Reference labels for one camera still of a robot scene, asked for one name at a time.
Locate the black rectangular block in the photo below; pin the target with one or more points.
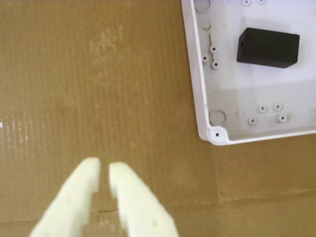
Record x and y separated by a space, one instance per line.
269 48

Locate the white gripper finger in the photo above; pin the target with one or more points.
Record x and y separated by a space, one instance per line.
140 209
69 207

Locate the brown cardboard sheet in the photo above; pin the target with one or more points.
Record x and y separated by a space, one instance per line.
98 86

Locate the grey plastic open box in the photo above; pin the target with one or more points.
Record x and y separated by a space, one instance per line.
259 93

